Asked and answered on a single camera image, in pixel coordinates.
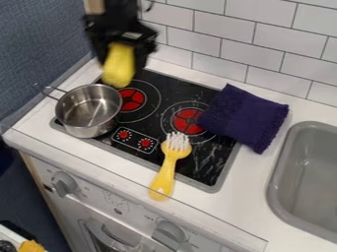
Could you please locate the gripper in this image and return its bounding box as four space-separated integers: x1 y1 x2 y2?
83 13 160 70

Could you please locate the silver pot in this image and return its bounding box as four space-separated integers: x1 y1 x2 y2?
33 83 124 139

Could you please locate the toy stove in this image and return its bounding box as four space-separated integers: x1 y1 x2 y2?
48 68 244 194

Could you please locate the yellow brush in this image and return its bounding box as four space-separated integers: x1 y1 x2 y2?
147 131 194 202

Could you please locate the purple cloth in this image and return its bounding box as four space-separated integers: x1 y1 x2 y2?
196 83 292 156

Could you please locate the toy sink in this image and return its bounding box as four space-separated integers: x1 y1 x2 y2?
264 120 337 244

